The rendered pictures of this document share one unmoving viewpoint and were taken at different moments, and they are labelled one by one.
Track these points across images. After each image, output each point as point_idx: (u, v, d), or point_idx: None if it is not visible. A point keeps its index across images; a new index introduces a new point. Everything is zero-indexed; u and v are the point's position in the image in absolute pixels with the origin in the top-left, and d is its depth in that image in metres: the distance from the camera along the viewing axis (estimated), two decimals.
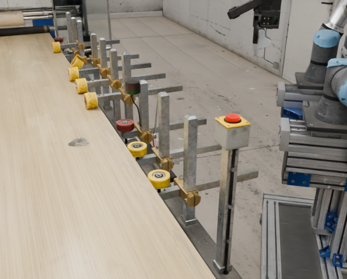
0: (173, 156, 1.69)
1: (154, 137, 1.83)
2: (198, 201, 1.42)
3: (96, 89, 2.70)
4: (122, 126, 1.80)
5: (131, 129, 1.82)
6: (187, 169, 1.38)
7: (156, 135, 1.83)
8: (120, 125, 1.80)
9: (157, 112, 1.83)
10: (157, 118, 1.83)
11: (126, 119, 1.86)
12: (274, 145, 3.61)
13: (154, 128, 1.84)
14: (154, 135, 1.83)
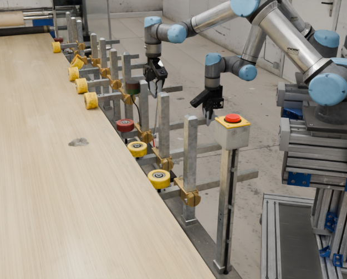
0: (173, 156, 1.69)
1: (154, 137, 1.83)
2: (198, 201, 1.42)
3: (96, 89, 2.70)
4: (122, 126, 1.80)
5: (131, 129, 1.82)
6: (187, 169, 1.38)
7: (156, 135, 1.83)
8: (120, 125, 1.80)
9: (157, 112, 1.83)
10: (157, 118, 1.83)
11: (126, 119, 1.86)
12: (274, 145, 3.61)
13: (154, 128, 1.84)
14: (154, 135, 1.83)
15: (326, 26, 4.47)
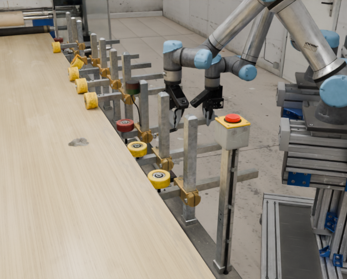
0: (173, 156, 1.69)
1: (153, 138, 1.84)
2: (198, 201, 1.42)
3: (96, 89, 2.70)
4: (122, 126, 1.80)
5: (131, 129, 1.82)
6: (187, 169, 1.38)
7: (155, 138, 1.84)
8: (120, 125, 1.80)
9: None
10: None
11: (126, 119, 1.86)
12: (274, 145, 3.61)
13: (157, 134, 1.81)
14: (154, 138, 1.84)
15: (326, 26, 4.47)
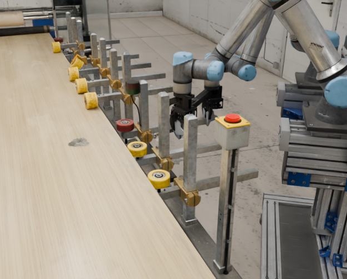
0: (173, 156, 1.69)
1: (153, 138, 1.84)
2: (198, 201, 1.42)
3: (96, 89, 2.70)
4: (122, 126, 1.80)
5: (131, 129, 1.82)
6: (187, 169, 1.38)
7: (155, 138, 1.84)
8: (120, 125, 1.80)
9: None
10: None
11: (126, 119, 1.86)
12: (274, 145, 3.61)
13: (157, 134, 1.81)
14: (154, 138, 1.84)
15: (326, 26, 4.47)
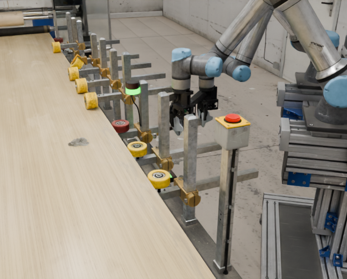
0: (173, 156, 1.69)
1: (153, 138, 1.84)
2: (198, 201, 1.42)
3: (96, 89, 2.70)
4: (117, 127, 1.79)
5: (126, 129, 1.81)
6: (187, 169, 1.38)
7: (155, 138, 1.84)
8: (115, 125, 1.79)
9: None
10: None
11: (122, 119, 1.85)
12: (274, 145, 3.61)
13: (157, 134, 1.81)
14: (154, 138, 1.84)
15: (326, 26, 4.47)
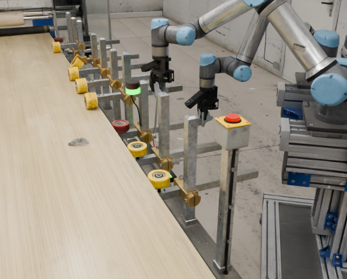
0: (173, 156, 1.69)
1: (154, 137, 1.83)
2: (198, 201, 1.42)
3: (96, 89, 2.70)
4: (117, 127, 1.79)
5: (126, 129, 1.81)
6: (187, 169, 1.38)
7: (156, 135, 1.83)
8: (115, 125, 1.79)
9: (156, 112, 1.83)
10: (156, 118, 1.84)
11: (122, 119, 1.85)
12: (274, 145, 3.61)
13: (154, 128, 1.84)
14: (154, 135, 1.83)
15: (326, 26, 4.47)
